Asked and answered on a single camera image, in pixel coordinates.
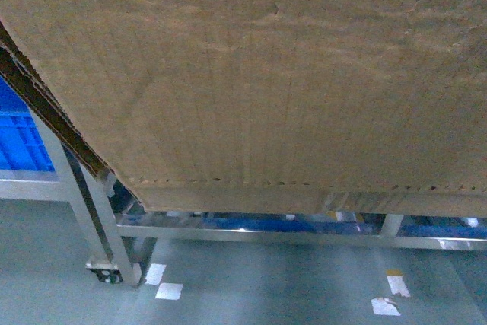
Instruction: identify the blue plastic crate left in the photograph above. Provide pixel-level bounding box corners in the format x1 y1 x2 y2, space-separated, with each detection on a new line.
0 78 55 172

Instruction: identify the brown cardboard box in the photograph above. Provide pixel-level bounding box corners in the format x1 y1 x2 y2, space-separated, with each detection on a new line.
1 0 486 217

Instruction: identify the steel roller shelf rack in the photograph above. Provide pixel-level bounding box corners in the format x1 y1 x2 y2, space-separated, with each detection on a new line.
1 116 486 285

